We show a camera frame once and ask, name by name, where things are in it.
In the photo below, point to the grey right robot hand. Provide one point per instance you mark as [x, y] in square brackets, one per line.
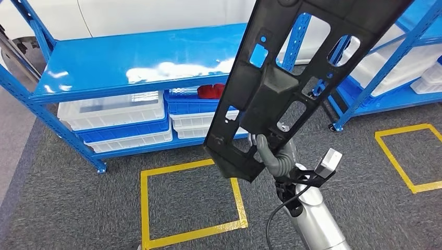
[279, 162]

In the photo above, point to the black plastic frame part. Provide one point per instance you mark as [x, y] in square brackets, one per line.
[269, 89]

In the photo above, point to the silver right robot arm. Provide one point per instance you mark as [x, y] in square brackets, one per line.
[314, 214]

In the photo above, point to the blue steel shelf rack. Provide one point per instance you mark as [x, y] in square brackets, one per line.
[138, 55]
[397, 101]

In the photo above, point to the red parts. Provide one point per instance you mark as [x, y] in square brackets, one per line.
[210, 91]

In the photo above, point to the yellow floor tape square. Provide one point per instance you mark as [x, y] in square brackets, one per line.
[145, 207]
[394, 162]

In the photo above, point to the small white plastic bin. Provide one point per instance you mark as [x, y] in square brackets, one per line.
[424, 88]
[433, 74]

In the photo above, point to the white car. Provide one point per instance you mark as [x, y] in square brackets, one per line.
[155, 13]

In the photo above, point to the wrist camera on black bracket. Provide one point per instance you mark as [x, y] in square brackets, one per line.
[328, 162]

